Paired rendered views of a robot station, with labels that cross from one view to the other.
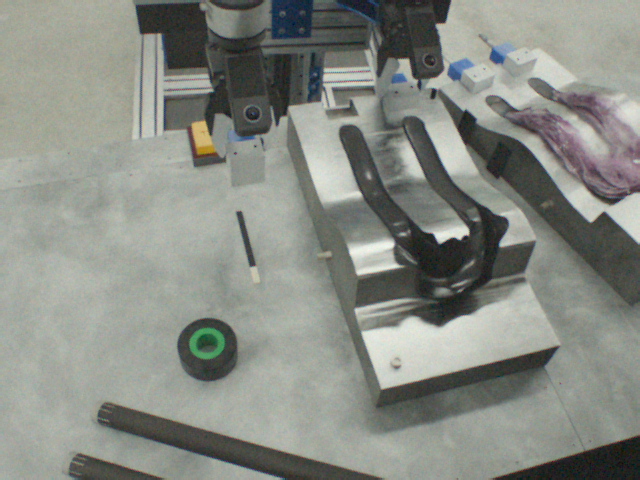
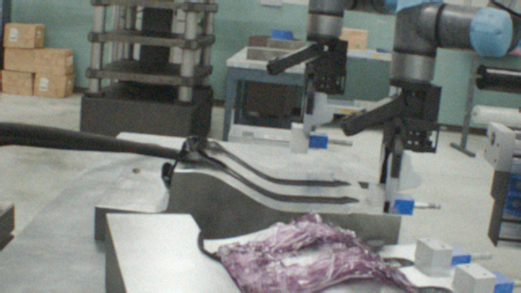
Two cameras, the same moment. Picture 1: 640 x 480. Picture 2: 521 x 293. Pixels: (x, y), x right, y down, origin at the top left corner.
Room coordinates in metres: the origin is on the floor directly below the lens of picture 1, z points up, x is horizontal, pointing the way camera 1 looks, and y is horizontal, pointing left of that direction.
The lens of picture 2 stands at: (1.04, -1.18, 1.19)
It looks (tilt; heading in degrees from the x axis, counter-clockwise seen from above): 12 degrees down; 110
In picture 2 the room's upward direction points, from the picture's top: 5 degrees clockwise
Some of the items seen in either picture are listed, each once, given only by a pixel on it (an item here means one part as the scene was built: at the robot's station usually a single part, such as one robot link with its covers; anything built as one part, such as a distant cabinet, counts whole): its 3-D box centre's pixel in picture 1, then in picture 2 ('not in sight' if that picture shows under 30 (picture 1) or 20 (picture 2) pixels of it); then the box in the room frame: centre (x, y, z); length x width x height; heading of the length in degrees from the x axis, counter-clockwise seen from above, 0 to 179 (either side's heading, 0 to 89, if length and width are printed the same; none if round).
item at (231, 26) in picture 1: (234, 9); (324, 26); (0.69, 0.14, 1.17); 0.08 x 0.08 x 0.05
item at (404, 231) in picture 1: (420, 187); (260, 169); (0.67, -0.12, 0.92); 0.35 x 0.16 x 0.09; 21
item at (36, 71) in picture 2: not in sight; (38, 59); (-3.99, 4.88, 0.42); 0.86 x 0.33 x 0.83; 18
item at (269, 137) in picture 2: not in sight; (273, 144); (-0.36, 3.01, 0.28); 0.61 x 0.41 x 0.15; 18
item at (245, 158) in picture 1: (239, 140); (321, 140); (0.71, 0.15, 0.93); 0.13 x 0.05 x 0.05; 21
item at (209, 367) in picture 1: (207, 349); not in sight; (0.42, 0.14, 0.82); 0.08 x 0.08 x 0.04
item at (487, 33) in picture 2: not in sight; (477, 30); (1.01, -0.10, 1.20); 0.11 x 0.11 x 0.08; 73
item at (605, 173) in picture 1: (590, 132); (316, 253); (0.86, -0.42, 0.90); 0.26 x 0.18 x 0.08; 38
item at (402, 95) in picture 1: (392, 83); (405, 203); (0.93, -0.08, 0.89); 0.13 x 0.05 x 0.05; 21
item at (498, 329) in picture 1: (411, 217); (248, 194); (0.65, -0.12, 0.87); 0.50 x 0.26 x 0.14; 21
